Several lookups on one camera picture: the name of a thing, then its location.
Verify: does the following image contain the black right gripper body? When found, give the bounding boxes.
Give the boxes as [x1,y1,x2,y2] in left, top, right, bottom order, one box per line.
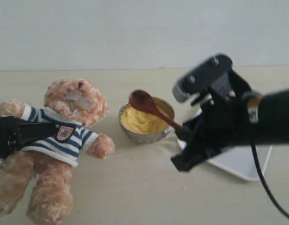
[181,69,263,149]

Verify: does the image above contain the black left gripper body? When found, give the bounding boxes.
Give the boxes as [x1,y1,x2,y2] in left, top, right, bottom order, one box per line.
[0,116,18,160]

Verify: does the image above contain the teddy bear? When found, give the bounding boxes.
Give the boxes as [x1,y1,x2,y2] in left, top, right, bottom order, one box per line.
[0,78,115,225]

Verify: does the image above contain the dark red wooden spoon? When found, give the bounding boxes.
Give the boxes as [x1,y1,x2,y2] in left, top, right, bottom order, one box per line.
[129,90,183,129]

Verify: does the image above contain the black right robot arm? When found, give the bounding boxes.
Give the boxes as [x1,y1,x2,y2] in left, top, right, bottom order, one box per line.
[171,70,289,172]

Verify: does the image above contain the steel bowl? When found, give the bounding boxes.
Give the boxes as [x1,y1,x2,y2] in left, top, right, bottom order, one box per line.
[118,102,172,144]

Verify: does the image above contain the white plastic tray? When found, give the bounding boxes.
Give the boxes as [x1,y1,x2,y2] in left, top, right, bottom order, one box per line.
[207,145,273,181]

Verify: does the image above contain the yellow millet grain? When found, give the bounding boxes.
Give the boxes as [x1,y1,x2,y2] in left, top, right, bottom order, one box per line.
[119,103,171,135]

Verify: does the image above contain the black wrist camera on right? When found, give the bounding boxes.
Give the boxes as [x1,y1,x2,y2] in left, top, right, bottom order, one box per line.
[172,53,233,103]

